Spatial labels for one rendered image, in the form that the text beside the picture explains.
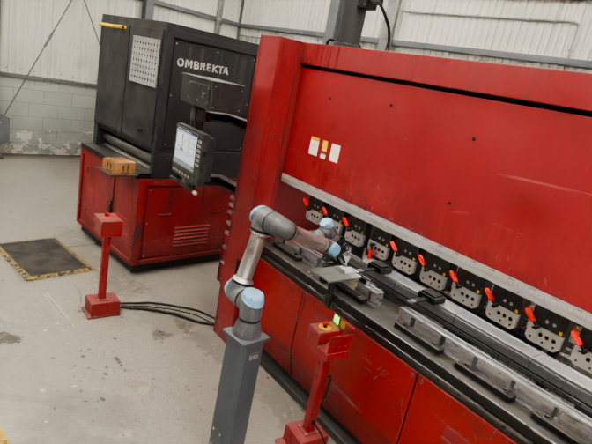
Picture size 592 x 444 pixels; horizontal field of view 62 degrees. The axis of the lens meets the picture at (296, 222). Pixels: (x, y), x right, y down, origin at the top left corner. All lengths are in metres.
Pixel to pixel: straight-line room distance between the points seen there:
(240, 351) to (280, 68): 1.85
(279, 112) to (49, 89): 6.28
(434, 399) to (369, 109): 1.61
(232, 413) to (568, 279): 1.73
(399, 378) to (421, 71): 1.61
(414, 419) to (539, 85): 1.71
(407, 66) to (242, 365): 1.78
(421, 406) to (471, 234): 0.91
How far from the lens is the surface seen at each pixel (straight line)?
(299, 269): 3.27
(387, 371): 2.83
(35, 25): 9.14
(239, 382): 2.66
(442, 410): 2.66
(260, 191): 3.51
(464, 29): 7.66
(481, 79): 2.53
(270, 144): 3.45
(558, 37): 7.13
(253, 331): 2.54
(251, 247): 2.53
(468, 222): 2.52
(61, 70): 9.29
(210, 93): 3.36
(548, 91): 2.37
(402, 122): 2.80
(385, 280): 3.23
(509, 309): 2.46
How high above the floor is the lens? 2.07
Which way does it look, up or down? 16 degrees down
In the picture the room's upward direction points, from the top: 11 degrees clockwise
